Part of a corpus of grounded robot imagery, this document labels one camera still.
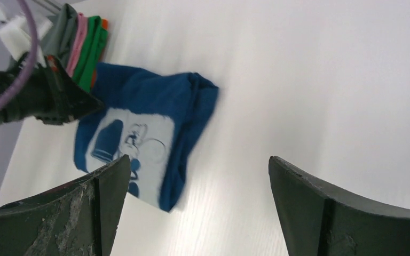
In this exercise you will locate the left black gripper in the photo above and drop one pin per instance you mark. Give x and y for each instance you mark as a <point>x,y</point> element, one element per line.
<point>50,95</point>

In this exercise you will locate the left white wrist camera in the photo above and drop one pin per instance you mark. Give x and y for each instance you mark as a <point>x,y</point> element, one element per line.
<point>15,34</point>

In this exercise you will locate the green folded t shirt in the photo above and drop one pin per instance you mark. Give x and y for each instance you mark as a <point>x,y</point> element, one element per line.
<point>89,54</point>

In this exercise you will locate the pink folded t shirt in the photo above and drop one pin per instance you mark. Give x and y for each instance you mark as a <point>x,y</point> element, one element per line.
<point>82,29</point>

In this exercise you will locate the blue t shirt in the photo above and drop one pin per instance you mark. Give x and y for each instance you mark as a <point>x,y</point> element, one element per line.
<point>155,120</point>

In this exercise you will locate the grey folded t shirt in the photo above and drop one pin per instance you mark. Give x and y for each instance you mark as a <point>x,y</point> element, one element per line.
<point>59,40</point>

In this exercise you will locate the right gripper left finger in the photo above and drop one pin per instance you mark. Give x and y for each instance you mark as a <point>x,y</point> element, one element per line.
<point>80,217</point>

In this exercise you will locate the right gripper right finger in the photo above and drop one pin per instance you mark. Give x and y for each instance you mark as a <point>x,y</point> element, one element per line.
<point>319,218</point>

